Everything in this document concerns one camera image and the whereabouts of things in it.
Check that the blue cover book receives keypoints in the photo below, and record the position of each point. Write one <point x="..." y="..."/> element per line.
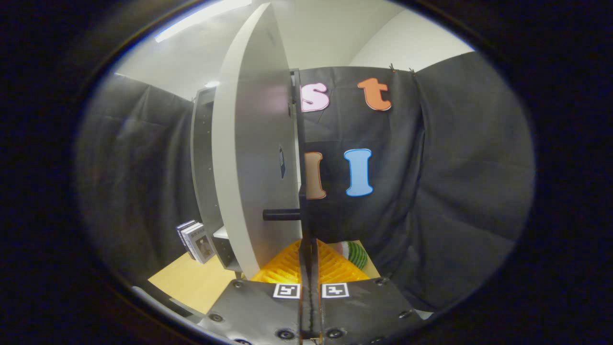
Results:
<point x="182" y="232"/>

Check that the white shoe cabinet door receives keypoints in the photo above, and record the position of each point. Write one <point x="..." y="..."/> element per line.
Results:
<point x="254" y="143"/>

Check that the grey shoe cabinet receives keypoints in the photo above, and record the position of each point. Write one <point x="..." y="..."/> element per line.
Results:
<point x="203" y="167"/>

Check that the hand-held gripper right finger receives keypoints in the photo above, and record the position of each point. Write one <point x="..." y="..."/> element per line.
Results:
<point x="364" y="311"/>

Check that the watermelon slice toy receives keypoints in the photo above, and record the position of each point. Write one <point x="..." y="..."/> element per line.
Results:
<point x="357" y="254"/>

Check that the grey cover book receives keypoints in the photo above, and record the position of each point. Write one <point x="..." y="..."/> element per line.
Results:
<point x="202" y="244"/>

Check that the black backdrop cloth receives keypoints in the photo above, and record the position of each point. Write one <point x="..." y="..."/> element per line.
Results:
<point x="455" y="167"/>

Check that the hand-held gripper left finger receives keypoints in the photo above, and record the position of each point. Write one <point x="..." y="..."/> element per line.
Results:
<point x="258" y="311"/>

